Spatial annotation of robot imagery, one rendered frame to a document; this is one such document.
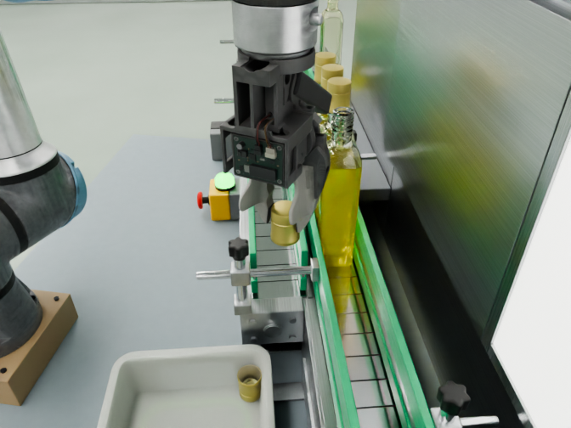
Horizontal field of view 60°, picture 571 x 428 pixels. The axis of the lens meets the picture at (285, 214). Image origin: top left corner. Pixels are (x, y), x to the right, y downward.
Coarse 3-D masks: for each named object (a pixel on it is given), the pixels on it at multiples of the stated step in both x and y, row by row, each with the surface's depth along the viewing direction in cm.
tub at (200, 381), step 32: (160, 352) 71; (192, 352) 71; (224, 352) 72; (256, 352) 72; (128, 384) 72; (160, 384) 74; (192, 384) 74; (224, 384) 75; (128, 416) 70; (160, 416) 71; (192, 416) 71; (224, 416) 71; (256, 416) 71
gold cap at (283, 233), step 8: (280, 200) 59; (288, 200) 59; (272, 208) 57; (280, 208) 57; (288, 208) 57; (272, 216) 57; (280, 216) 56; (288, 216) 56; (272, 224) 58; (280, 224) 57; (288, 224) 57; (272, 232) 59; (280, 232) 58; (288, 232) 58; (296, 232) 58; (272, 240) 59; (280, 240) 58; (288, 240) 58; (296, 240) 59
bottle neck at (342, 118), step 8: (336, 112) 67; (344, 112) 68; (352, 112) 67; (336, 120) 67; (344, 120) 66; (352, 120) 67; (336, 128) 68; (344, 128) 67; (352, 128) 68; (336, 136) 68; (344, 136) 68; (336, 144) 69; (344, 144) 69
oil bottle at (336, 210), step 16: (352, 144) 70; (336, 160) 69; (352, 160) 69; (336, 176) 70; (352, 176) 70; (336, 192) 71; (352, 192) 72; (320, 208) 74; (336, 208) 73; (352, 208) 73; (320, 224) 75; (336, 224) 75; (352, 224) 75; (320, 240) 77; (336, 240) 77; (352, 240) 77; (336, 256) 79; (352, 256) 79
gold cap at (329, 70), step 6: (324, 66) 75; (330, 66) 75; (336, 66) 75; (342, 66) 75; (324, 72) 75; (330, 72) 74; (336, 72) 74; (342, 72) 75; (324, 78) 75; (324, 84) 76
